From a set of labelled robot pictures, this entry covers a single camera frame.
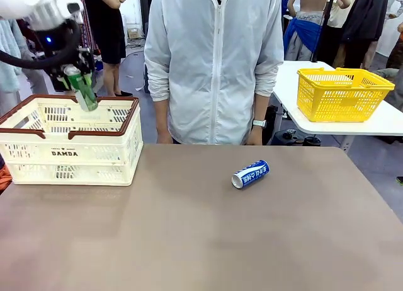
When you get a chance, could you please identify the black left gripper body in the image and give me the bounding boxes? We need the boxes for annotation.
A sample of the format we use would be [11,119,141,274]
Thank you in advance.
[33,20,79,73]

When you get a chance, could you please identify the blue Pocari Sweat can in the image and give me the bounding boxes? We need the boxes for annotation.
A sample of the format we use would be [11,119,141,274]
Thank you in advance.
[231,159,271,190]

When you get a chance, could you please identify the person's right forearm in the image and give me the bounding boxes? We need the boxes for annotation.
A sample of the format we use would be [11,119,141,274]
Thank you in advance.
[153,100,173,135]

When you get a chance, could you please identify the person's left forearm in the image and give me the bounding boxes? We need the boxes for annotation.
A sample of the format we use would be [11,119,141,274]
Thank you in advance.
[251,94,268,122]

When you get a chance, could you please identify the yellow plastic shopping basket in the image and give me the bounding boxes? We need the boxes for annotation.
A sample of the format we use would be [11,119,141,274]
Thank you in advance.
[297,67,396,123]

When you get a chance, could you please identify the person's left hand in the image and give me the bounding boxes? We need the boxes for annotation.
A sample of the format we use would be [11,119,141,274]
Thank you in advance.
[246,126,264,146]

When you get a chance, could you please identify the colourful patterned garment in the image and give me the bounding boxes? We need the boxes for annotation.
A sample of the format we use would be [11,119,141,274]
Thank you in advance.
[78,0,101,57]

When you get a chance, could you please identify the bystander in black dress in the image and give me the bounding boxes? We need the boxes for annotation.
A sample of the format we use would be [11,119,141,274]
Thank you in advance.
[80,0,133,98]

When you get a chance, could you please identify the light blue fleece garment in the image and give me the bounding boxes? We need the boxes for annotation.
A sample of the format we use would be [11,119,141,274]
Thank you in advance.
[0,18,25,93]

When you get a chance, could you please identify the white side table leg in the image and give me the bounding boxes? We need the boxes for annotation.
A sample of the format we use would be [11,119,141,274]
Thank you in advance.
[340,134,356,152]

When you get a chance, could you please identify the white side table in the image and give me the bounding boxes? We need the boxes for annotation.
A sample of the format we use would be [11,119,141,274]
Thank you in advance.
[272,60,403,136]

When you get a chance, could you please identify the grey clothed bystander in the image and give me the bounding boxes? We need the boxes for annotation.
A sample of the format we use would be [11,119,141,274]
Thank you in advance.
[376,67,403,112]

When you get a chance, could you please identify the black floor equipment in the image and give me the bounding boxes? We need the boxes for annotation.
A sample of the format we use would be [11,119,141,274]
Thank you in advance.
[272,129,322,147]

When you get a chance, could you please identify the orange cloth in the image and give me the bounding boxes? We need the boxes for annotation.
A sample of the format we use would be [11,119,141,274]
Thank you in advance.
[0,163,13,194]

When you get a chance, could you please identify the person in white jacket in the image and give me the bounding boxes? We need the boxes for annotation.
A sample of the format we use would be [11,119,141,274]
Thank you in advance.
[144,0,285,146]

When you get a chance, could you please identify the black bag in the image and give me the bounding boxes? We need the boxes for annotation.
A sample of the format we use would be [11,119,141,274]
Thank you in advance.
[263,105,280,146]

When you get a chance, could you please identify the black stand pole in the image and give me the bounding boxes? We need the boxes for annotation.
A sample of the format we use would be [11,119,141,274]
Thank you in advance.
[310,0,337,64]

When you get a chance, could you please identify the bystander in cream shirt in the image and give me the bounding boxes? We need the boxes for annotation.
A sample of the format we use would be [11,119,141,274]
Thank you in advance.
[326,0,361,29]

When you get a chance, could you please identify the blue cloth on mannequin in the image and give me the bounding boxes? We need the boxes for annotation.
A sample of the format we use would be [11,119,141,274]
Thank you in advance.
[283,18,324,54]

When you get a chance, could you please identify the bare torso mannequin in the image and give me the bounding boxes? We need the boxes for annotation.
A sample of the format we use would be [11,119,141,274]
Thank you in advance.
[287,0,351,62]

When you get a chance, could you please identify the cream shopping basket brown handles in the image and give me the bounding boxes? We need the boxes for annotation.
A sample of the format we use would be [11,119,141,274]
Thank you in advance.
[0,94,144,187]

